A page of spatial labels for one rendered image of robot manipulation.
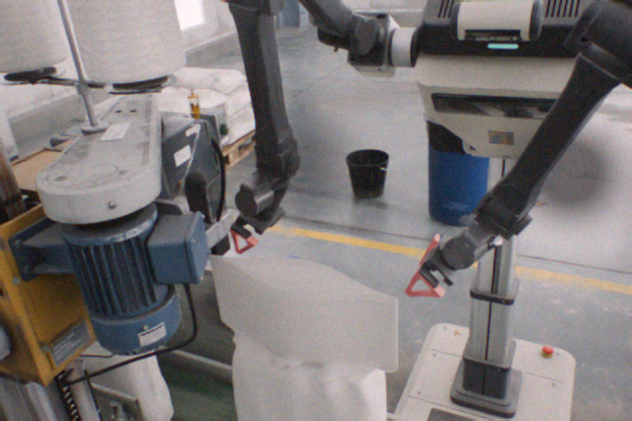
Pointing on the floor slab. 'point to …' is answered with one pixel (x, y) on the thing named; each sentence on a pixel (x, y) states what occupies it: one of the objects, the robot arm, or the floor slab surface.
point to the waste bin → (452, 177)
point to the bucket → (367, 172)
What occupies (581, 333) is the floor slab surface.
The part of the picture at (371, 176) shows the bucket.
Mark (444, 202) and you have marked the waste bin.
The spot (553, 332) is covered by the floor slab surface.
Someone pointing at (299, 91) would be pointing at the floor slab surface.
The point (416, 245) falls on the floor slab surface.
